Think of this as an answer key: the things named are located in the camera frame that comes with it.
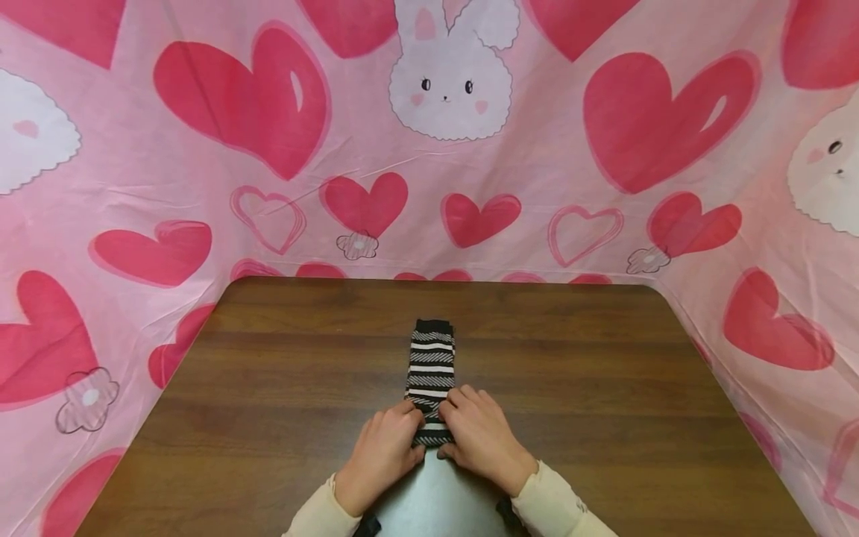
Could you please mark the person's left hand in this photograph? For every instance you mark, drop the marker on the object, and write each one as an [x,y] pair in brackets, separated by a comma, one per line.
[379,459]

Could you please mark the person's left thumb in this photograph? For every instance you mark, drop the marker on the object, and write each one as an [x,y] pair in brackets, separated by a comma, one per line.
[415,453]

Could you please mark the black white striped sock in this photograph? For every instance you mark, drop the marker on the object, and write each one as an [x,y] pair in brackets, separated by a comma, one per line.
[431,362]

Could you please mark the person's left forearm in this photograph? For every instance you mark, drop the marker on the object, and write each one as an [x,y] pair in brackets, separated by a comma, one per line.
[322,514]

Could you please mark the person's right hand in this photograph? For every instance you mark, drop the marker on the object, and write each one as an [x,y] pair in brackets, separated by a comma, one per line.
[486,444]

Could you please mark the person's left fingers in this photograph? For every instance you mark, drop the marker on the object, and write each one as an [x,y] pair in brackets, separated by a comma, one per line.
[402,419]

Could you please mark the black wrist band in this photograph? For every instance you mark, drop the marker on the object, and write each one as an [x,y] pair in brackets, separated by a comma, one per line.
[368,526]

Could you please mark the person's right forearm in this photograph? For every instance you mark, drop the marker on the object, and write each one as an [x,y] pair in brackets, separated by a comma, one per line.
[557,507]

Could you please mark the person's right thumb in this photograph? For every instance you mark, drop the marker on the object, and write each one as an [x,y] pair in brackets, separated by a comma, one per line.
[448,450]

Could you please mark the person's right fingers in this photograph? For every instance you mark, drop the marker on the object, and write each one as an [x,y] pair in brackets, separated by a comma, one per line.
[463,404]

